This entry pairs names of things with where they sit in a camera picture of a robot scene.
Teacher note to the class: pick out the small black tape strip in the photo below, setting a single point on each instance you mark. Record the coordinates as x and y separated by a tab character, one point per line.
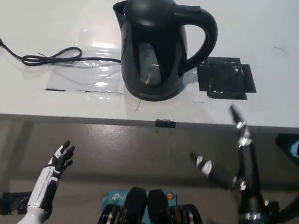
165	123

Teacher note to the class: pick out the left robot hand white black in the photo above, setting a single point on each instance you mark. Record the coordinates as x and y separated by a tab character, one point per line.
50	176

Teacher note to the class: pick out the right robot hand black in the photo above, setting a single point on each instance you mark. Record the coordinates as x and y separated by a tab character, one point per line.
248	185

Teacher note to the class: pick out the black tape square patch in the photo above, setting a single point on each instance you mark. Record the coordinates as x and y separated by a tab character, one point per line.
226	82

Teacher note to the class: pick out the black electric kettle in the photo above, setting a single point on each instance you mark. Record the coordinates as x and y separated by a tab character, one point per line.
156	38

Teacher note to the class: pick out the clear plastic film sheet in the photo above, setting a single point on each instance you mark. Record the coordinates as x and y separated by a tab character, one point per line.
62	79

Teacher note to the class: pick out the round black kettle base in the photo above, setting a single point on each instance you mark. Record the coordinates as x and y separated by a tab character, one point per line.
153	98

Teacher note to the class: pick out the black floor tape patch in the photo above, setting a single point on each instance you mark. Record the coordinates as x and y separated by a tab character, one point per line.
15	202

